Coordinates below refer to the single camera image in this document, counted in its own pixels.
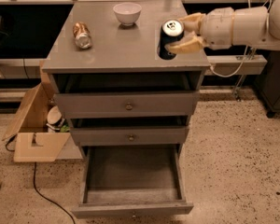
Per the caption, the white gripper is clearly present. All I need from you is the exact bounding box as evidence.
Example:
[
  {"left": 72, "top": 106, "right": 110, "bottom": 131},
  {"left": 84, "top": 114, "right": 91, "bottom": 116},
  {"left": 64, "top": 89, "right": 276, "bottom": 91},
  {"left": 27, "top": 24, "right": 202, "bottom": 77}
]
[{"left": 165, "top": 7, "right": 234, "bottom": 54}]

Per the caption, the dark grey side cabinet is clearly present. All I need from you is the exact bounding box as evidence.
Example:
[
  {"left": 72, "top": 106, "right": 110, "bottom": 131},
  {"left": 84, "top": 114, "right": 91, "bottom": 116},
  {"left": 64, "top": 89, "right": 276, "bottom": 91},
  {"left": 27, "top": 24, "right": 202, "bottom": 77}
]
[{"left": 255, "top": 51, "right": 280, "bottom": 119}]

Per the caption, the metal diagonal pole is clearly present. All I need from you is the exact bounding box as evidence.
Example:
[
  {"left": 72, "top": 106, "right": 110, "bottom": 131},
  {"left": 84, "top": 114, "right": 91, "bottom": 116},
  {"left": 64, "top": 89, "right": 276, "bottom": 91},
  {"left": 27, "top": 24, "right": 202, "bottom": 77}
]
[{"left": 232, "top": 48, "right": 257, "bottom": 102}]

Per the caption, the grey middle drawer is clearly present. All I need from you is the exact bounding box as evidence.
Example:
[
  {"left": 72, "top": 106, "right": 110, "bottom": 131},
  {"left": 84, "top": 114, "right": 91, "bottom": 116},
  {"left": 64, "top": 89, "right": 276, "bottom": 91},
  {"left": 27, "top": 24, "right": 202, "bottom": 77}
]
[{"left": 71, "top": 116, "right": 189, "bottom": 146}]

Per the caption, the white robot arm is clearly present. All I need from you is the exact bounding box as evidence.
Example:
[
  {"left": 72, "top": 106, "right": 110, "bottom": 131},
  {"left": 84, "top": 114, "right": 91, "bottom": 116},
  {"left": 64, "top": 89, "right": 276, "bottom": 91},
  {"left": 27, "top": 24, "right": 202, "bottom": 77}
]
[{"left": 165, "top": 0, "right": 280, "bottom": 54}]

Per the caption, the open cardboard box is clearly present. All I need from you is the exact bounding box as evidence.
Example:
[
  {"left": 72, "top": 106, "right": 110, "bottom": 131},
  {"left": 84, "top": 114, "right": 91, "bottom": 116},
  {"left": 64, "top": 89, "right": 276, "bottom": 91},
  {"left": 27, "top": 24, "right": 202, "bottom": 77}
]
[{"left": 3, "top": 61, "right": 70, "bottom": 162}]

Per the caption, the black floor cable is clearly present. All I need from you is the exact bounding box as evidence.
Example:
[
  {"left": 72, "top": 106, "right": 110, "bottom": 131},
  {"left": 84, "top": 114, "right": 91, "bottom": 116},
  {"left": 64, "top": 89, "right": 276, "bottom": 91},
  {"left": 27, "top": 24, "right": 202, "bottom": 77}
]
[{"left": 5, "top": 134, "right": 77, "bottom": 224}]

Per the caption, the white item in box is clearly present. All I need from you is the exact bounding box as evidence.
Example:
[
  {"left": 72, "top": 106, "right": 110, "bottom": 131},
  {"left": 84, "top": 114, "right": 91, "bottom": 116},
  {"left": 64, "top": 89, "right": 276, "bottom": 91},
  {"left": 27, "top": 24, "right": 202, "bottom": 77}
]
[{"left": 46, "top": 106, "right": 64, "bottom": 132}]

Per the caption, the grey drawer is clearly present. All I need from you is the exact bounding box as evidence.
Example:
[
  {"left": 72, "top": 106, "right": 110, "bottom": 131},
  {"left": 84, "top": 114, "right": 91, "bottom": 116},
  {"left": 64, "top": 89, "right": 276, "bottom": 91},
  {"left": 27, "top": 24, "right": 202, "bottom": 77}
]
[
  {"left": 52, "top": 72, "right": 201, "bottom": 119},
  {"left": 72, "top": 145, "right": 193, "bottom": 218},
  {"left": 71, "top": 116, "right": 189, "bottom": 146}
]

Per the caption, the brown can lying down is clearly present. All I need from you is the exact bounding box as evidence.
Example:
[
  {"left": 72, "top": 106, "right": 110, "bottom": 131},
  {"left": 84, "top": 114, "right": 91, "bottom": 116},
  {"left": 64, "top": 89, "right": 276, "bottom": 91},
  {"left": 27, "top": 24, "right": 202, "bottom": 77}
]
[{"left": 73, "top": 21, "right": 92, "bottom": 49}]

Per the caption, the white hanging cable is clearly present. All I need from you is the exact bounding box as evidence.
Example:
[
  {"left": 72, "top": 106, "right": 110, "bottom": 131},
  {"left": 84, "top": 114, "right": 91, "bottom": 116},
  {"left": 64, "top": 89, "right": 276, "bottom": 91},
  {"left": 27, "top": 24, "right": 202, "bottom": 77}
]
[{"left": 208, "top": 0, "right": 273, "bottom": 78}]

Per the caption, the grey bottom drawer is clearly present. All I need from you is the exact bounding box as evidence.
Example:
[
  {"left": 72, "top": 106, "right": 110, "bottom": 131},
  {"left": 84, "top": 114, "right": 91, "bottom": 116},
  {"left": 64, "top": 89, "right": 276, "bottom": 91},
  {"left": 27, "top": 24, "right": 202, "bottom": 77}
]
[{"left": 72, "top": 145, "right": 193, "bottom": 218}]

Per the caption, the white ceramic bowl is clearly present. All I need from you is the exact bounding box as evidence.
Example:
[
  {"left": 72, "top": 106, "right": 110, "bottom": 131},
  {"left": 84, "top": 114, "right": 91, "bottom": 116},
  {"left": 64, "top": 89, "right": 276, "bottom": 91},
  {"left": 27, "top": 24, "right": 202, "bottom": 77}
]
[{"left": 113, "top": 2, "right": 142, "bottom": 26}]

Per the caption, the grey top drawer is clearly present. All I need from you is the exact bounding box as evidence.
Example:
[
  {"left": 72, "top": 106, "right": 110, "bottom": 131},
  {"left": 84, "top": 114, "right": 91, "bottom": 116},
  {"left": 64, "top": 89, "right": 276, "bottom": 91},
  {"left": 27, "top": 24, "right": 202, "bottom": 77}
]
[{"left": 52, "top": 72, "right": 201, "bottom": 119}]

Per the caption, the grey wooden drawer cabinet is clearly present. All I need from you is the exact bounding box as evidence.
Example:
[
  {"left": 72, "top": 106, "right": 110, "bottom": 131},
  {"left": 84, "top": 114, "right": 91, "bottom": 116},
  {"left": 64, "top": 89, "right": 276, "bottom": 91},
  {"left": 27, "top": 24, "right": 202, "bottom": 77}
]
[{"left": 41, "top": 0, "right": 211, "bottom": 161}]

